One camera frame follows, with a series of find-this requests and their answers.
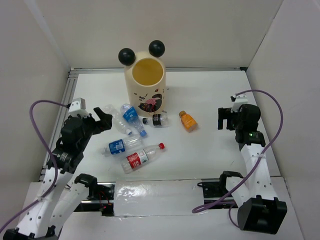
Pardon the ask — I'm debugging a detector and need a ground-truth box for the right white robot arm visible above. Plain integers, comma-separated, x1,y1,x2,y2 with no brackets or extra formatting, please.
218,104,288,235

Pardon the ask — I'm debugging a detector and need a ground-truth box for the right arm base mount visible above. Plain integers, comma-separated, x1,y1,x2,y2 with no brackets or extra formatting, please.
197,178,234,210

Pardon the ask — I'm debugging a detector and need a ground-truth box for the clear bottle white cap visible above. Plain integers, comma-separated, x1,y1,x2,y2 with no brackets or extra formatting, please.
102,103,133,136

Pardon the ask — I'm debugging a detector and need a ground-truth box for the black label small bottle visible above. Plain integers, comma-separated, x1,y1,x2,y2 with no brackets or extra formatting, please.
142,113,170,128

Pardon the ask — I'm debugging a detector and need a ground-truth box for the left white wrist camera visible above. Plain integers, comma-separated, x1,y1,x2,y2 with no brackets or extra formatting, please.
68,97,89,118

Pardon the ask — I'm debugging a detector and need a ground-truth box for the light-blue label bottle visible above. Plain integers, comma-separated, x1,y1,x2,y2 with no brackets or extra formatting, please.
120,103,147,138

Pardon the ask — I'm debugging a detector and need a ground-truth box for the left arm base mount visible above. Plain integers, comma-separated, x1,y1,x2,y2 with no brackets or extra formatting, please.
74,182,116,217

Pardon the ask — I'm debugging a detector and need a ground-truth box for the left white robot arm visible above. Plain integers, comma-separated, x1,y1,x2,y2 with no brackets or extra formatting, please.
3,107,113,240

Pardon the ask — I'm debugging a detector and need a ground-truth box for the dark-blue label bottle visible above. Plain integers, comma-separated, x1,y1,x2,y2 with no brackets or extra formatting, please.
101,135,143,156

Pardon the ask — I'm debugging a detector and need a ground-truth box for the cream panda-ear bin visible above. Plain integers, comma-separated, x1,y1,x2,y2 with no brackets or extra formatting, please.
118,40,166,117

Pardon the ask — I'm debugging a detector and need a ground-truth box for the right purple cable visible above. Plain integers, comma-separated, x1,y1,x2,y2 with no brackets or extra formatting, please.
191,89,285,228

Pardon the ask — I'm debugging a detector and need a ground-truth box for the aluminium frame rail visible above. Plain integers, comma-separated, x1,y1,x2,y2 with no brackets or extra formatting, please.
37,66,248,182

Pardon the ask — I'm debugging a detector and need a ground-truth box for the orange juice bottle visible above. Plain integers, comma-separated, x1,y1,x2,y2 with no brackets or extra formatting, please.
178,111,198,133

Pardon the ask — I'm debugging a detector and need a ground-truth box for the red label red-cap bottle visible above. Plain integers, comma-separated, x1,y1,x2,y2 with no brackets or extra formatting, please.
120,143,165,174

